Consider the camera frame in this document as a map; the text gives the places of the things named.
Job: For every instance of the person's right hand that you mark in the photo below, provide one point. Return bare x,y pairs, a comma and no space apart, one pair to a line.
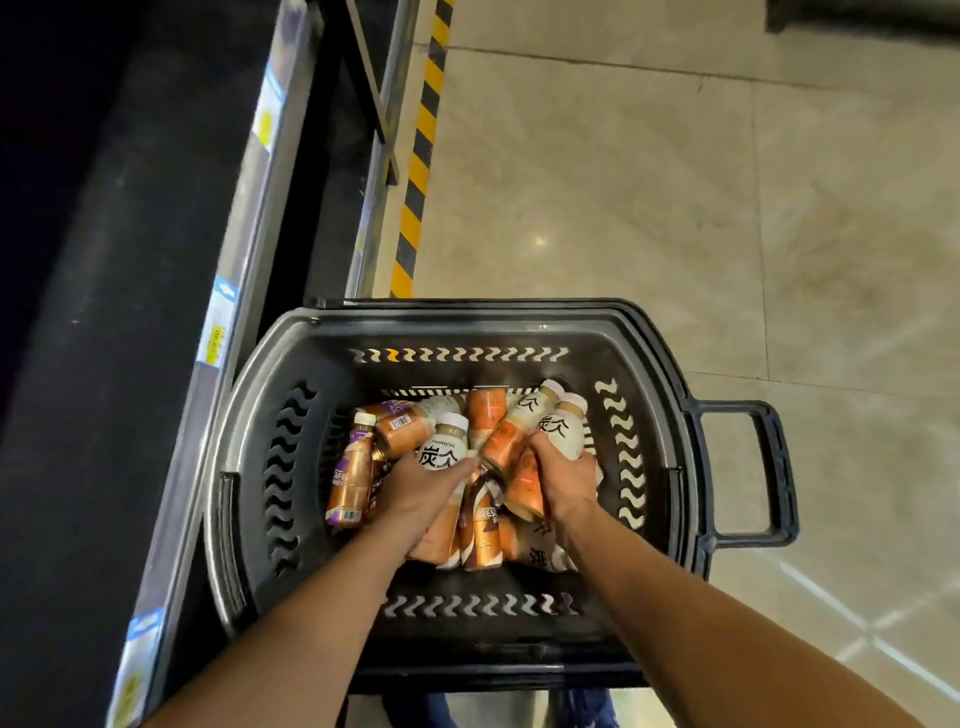
566,487

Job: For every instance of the person's left hand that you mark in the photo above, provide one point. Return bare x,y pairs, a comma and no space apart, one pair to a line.
416,491

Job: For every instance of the person's right thumb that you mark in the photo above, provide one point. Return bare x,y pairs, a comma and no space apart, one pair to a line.
541,451

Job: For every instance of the person's left thumb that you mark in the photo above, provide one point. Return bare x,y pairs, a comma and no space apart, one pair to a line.
459,469

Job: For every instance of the white label drink bottle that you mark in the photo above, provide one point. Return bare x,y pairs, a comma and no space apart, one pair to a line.
448,442
568,430

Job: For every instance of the orange label drink bottle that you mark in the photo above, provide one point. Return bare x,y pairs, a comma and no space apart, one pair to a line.
508,441

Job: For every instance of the person's left forearm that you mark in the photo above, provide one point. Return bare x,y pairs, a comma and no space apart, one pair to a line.
300,637

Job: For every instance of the person's right forearm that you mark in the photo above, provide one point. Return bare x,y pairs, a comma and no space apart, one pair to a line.
697,637

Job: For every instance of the pile of coffee bottles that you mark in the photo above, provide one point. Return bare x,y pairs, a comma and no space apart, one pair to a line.
352,472

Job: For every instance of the dark grey plastic shopping basket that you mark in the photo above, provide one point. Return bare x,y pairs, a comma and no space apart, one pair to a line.
300,352

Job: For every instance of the person's left leg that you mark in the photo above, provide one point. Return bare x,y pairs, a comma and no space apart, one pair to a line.
420,712

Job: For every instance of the person's leg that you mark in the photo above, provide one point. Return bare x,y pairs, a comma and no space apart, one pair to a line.
589,711
420,712

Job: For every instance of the person's right leg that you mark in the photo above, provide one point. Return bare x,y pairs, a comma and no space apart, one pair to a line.
589,711

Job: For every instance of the blue yellow price label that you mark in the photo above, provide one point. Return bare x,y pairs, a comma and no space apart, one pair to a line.
136,671
266,112
217,322

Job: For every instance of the yellow black hazard tape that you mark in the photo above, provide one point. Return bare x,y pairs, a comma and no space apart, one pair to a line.
420,150

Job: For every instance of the dark store shelf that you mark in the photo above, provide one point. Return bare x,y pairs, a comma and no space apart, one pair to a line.
105,300

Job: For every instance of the dark display stand base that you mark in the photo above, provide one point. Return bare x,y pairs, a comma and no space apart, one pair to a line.
862,13

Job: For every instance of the silver shelf price rail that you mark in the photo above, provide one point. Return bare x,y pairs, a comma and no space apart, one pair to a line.
240,247
375,195

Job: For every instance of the black shelf bracket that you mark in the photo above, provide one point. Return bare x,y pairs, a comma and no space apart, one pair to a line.
371,90

